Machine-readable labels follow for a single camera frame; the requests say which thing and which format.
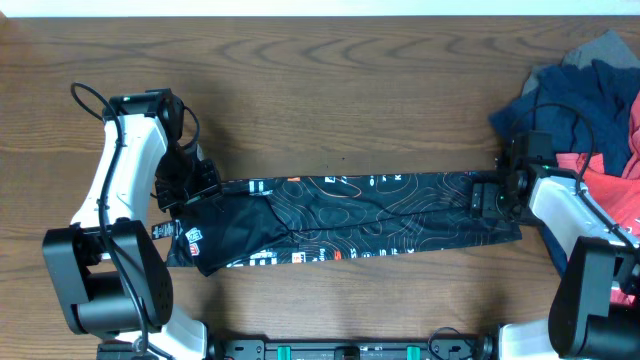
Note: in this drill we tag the black mounting rail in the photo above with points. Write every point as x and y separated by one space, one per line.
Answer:
441 346

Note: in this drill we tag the black jersey with orange lines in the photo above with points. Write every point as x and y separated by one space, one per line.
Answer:
295 220

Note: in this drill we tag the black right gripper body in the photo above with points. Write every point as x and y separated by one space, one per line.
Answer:
496 203

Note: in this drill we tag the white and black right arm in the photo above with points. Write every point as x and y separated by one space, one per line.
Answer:
583 322

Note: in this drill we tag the navy blue garment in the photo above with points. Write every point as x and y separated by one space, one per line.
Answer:
580 126

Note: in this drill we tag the grey garment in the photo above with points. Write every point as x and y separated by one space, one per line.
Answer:
606 61

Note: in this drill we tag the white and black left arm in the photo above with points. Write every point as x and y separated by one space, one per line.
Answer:
108 276

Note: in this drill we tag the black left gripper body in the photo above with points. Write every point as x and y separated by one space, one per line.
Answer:
187 185

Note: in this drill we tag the red garment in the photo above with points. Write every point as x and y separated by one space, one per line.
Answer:
619 196

